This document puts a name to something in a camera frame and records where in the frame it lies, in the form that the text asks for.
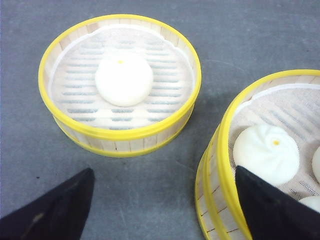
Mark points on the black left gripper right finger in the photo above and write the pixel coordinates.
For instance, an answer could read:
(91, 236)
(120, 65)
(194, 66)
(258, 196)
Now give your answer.
(271, 214)

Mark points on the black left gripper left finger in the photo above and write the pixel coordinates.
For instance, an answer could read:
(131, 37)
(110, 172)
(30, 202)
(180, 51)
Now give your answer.
(60, 214)

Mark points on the bamboo steamer drawer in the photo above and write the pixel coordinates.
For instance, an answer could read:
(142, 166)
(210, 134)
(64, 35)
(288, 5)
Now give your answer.
(119, 143)
(216, 199)

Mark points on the middle drawer right bun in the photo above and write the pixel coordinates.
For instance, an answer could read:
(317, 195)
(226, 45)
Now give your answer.
(312, 202)

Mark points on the middle drawer left bun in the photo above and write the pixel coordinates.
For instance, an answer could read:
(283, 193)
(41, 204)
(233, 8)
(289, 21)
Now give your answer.
(269, 152)

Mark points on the white bun in left drawer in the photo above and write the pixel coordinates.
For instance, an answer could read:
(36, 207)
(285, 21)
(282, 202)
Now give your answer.
(124, 80)

